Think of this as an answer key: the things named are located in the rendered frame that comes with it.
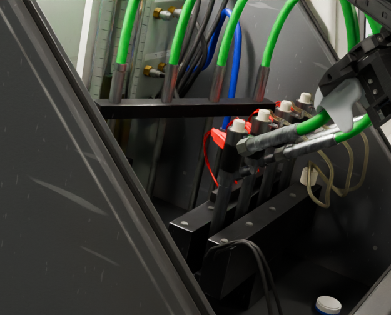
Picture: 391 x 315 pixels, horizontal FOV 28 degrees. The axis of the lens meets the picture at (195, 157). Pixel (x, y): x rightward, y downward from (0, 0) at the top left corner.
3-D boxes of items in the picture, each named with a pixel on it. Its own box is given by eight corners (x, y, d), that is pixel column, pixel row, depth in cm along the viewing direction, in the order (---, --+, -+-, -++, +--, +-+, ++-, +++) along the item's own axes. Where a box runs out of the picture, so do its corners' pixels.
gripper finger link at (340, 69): (313, 99, 82) (363, 58, 75) (307, 86, 83) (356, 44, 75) (346, 92, 85) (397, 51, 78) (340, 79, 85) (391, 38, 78)
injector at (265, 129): (249, 260, 117) (281, 128, 109) (221, 247, 119) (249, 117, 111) (257, 254, 119) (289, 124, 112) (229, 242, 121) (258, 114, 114)
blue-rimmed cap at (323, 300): (334, 320, 122) (336, 312, 121) (311, 309, 123) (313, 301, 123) (343, 310, 125) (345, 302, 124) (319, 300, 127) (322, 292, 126)
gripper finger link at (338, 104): (314, 152, 86) (365, 115, 78) (293, 104, 87) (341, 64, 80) (336, 147, 88) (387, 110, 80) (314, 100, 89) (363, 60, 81)
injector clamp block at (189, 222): (209, 344, 109) (232, 247, 104) (150, 314, 113) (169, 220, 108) (301, 262, 138) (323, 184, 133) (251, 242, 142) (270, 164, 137)
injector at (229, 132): (224, 279, 110) (256, 139, 103) (194, 265, 112) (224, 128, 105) (234, 272, 112) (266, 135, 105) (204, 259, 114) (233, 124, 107)
